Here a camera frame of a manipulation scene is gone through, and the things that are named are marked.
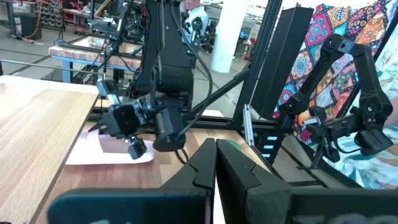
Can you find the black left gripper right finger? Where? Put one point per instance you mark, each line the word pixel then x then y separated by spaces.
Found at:
pixel 242 180

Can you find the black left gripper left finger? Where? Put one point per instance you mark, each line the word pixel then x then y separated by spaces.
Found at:
pixel 199 174

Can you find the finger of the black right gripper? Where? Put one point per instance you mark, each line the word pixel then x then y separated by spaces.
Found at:
pixel 100 127
pixel 136 148

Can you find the green slide sandal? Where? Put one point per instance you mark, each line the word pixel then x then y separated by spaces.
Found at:
pixel 234 145

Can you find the black background robot arm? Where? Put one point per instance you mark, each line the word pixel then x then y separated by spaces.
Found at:
pixel 130 21

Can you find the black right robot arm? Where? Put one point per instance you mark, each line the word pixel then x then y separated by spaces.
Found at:
pixel 168 46

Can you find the wooden shelf with black legs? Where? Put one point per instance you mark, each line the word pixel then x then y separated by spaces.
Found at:
pixel 37 130

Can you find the black control box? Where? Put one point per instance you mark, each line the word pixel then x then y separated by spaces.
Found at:
pixel 270 149

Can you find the background wooden workbench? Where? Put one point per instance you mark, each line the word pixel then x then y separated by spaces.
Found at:
pixel 84 54

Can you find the black flat panel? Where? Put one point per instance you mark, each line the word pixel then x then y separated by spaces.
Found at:
pixel 280 62

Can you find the person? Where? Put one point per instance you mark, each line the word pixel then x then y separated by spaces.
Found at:
pixel 199 15

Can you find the floral printed cloth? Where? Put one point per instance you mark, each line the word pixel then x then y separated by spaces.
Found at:
pixel 373 174

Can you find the white pillar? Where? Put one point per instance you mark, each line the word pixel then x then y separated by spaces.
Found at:
pixel 228 37

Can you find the colourful patterned cloth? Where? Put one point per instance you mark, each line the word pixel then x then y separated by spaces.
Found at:
pixel 314 31

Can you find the silver frame bracket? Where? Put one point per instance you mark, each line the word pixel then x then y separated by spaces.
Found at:
pixel 248 124

